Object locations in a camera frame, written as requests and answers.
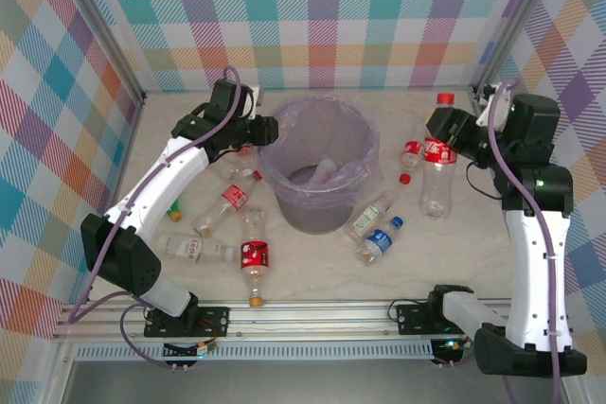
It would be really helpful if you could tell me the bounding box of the small Coca-Cola bottle red cap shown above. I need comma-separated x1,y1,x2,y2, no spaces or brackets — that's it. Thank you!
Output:
400,140,427,186

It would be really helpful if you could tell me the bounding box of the large Coca-Cola bottle red cap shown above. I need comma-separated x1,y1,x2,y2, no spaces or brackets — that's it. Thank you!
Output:
419,92,459,220

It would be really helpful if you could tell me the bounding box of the red white label bottle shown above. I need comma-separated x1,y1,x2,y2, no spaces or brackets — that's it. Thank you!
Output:
191,169,264,238

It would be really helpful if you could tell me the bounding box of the green bottle yellow cap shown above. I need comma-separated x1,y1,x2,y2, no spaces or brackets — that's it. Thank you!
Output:
163,198,185,223

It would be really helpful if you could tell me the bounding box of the clear bottle pink text label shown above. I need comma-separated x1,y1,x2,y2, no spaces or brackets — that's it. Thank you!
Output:
154,232,241,264

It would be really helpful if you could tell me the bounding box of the clear bottle green white label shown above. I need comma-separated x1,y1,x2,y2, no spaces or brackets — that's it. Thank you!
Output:
343,189,398,240

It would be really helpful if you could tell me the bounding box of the red black label bottle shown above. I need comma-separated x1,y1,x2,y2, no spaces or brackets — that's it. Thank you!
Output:
239,207,273,307

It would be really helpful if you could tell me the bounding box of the blue label blue cap bottle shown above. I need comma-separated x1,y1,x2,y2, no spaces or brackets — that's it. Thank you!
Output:
355,216,405,267

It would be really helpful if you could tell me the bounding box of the purple plastic bin liner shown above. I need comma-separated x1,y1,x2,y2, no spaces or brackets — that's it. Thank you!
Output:
257,96,382,209

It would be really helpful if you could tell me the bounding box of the grey mesh waste bin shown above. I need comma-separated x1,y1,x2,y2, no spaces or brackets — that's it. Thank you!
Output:
257,97,381,236

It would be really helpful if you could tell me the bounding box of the white plastic bottle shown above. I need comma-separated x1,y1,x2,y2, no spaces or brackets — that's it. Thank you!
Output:
314,160,340,185

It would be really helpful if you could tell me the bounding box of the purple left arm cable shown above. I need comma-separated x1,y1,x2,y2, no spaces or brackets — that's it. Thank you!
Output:
68,64,242,371

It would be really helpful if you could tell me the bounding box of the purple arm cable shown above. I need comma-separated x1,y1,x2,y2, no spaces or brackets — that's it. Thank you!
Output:
433,75,564,404
68,64,242,371

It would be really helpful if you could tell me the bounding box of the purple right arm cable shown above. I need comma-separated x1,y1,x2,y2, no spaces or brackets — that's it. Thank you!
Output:
433,75,564,404

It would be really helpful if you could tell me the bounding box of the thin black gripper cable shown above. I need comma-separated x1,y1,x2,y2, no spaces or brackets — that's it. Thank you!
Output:
465,162,503,200

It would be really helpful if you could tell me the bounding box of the aluminium frame post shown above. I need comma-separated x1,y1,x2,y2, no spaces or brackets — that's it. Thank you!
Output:
46,0,147,106
470,0,567,97

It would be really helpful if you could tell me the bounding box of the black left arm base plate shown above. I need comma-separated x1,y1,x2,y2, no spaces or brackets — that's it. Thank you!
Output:
143,305,231,339

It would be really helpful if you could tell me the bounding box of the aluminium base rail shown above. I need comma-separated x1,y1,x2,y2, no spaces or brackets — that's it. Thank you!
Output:
50,298,515,343

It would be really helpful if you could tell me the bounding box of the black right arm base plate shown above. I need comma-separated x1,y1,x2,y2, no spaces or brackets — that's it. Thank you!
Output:
395,302,455,335

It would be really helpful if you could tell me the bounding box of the yellow power connector with wires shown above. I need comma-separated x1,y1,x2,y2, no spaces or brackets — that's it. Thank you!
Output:
433,338,474,367
163,337,220,359

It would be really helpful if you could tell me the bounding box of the slotted grey cable duct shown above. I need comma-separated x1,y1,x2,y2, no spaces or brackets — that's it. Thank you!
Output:
75,340,435,361

